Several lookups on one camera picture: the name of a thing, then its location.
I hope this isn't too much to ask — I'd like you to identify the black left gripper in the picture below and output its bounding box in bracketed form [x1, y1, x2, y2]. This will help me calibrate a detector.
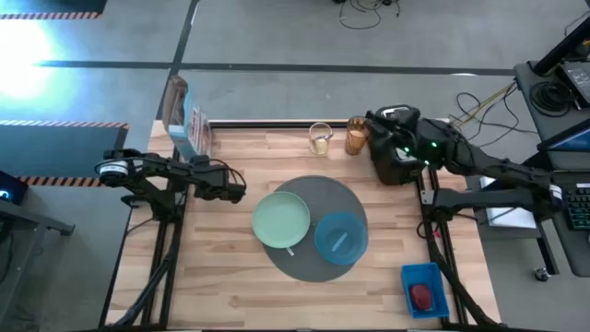
[193, 154, 248, 205]

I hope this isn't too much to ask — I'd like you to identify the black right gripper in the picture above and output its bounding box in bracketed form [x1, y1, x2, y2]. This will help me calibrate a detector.
[365, 109, 424, 159]

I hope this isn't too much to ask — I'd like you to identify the amber tumbler with juice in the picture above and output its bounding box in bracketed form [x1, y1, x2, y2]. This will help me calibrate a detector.
[345, 116, 370, 157]

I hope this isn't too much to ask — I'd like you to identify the cinnamon squares cereal box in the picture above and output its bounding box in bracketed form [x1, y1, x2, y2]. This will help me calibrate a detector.
[161, 76, 214, 163]

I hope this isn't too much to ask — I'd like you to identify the black toaster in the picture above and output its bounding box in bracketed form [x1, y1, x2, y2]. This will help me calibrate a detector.
[375, 104, 430, 186]

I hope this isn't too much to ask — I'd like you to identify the mint green plate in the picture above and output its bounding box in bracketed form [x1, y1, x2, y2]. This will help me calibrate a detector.
[251, 190, 312, 250]

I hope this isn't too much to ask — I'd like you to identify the grey round woven placemat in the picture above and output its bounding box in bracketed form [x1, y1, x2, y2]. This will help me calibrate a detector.
[261, 174, 370, 283]

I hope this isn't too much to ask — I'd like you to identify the blue plastic bowl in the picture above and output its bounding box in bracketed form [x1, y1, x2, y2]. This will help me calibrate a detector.
[313, 210, 370, 267]

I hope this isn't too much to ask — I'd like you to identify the blue plastic basket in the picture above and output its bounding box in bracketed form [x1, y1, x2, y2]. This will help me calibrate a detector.
[400, 262, 451, 320]

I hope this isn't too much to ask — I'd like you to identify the white flat board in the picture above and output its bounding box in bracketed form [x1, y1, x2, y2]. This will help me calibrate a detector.
[478, 176, 539, 231]

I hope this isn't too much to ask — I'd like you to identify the black hazard-striped floor mat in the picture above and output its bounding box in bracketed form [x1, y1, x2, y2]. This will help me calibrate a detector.
[0, 0, 108, 20]
[0, 119, 130, 188]

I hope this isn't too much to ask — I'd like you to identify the dark grey side desk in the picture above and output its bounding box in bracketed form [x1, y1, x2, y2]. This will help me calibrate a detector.
[513, 59, 590, 278]

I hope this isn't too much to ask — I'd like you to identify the red apple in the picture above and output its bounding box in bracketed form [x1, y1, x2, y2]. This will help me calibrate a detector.
[409, 283, 434, 312]

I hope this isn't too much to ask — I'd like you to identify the grey metal stand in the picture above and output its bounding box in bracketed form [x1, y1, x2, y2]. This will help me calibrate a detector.
[0, 197, 76, 332]

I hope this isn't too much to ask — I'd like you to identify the laptop with blue screen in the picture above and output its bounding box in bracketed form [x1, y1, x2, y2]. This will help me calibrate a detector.
[537, 118, 590, 172]

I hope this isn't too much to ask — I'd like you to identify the black device blue light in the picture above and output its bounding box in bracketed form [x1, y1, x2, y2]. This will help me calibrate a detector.
[0, 170, 30, 207]

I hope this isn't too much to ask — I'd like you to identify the black computer keyboard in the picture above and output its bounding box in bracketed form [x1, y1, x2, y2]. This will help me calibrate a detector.
[564, 183, 590, 231]

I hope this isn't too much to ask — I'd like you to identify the black floor cable bundle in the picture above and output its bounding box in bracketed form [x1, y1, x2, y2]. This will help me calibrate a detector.
[449, 90, 540, 153]

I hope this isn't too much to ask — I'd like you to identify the yellow floor cable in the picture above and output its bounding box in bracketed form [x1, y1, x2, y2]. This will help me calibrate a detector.
[460, 81, 517, 126]

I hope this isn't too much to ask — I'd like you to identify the coiled black cable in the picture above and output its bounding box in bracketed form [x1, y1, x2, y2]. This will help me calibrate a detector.
[528, 79, 576, 117]

